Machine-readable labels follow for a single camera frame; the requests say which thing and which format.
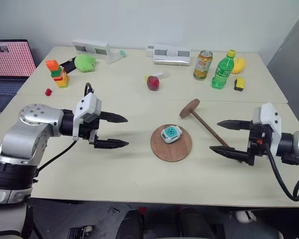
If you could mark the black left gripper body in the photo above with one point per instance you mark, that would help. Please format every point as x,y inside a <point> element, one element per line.
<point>89,129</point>

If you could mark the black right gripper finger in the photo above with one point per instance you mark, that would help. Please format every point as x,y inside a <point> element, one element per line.
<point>233,124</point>
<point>229,152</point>

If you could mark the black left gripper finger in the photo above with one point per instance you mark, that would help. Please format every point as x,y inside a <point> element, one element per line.
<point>113,117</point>
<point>112,143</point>

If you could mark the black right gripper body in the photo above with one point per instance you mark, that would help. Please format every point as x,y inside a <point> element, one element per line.
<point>257,142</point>

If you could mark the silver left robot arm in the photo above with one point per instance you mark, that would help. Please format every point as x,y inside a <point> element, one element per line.
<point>27,139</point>

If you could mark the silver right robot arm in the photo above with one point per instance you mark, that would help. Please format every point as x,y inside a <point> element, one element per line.
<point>292,144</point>

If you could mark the wooden peg stand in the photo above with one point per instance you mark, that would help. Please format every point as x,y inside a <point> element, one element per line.
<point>206,127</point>

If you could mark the yellow black sponge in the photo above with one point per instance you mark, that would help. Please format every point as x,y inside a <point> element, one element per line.
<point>240,84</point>

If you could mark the red toy apple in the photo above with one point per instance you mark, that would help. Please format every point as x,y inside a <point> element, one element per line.
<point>153,83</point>

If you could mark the green plastic bottle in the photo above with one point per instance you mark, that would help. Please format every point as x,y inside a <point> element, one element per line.
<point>221,72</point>

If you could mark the small red toy block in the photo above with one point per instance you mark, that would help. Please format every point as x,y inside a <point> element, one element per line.
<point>48,92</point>

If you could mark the round wooden base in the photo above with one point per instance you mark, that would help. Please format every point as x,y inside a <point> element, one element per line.
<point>172,152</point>

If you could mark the yellow plush fruit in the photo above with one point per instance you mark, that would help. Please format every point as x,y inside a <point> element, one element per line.
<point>239,66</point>

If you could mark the small teal white device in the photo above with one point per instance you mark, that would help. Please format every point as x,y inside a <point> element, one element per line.
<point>171,134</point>

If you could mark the clear tube green cap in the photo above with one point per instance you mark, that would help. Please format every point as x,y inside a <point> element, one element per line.
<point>115,57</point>

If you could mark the green plush toy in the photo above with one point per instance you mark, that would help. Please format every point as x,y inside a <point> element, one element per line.
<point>84,63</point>

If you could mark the colourful toy block tower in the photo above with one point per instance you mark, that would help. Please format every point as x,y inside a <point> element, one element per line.
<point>59,76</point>

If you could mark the clear plastic tube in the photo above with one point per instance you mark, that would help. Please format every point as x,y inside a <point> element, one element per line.
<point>163,74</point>

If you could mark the white rounded object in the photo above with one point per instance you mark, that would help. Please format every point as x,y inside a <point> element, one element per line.
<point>245,216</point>

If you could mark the orange drink can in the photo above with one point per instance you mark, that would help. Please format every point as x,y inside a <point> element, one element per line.
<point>202,66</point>

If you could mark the flat black object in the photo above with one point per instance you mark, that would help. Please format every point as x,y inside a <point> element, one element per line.
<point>68,65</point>

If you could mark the long white box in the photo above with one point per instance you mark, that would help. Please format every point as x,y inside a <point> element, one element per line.
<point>92,49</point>

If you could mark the small white box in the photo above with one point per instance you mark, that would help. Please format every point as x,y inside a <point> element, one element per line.
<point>150,51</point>

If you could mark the dark rounded shape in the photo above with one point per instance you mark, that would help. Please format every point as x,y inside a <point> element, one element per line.
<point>129,224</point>

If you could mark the large white grey box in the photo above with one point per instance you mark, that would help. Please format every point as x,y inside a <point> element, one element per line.
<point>172,56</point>

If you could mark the open laptop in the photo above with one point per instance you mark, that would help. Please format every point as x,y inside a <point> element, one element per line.
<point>10,59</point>

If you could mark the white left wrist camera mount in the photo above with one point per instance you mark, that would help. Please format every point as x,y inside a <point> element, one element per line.
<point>86,104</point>

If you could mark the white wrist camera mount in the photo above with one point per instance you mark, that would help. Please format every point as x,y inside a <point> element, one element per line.
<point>86,104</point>
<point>271,117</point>

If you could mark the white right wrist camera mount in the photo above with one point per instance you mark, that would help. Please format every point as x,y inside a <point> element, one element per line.
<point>271,117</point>

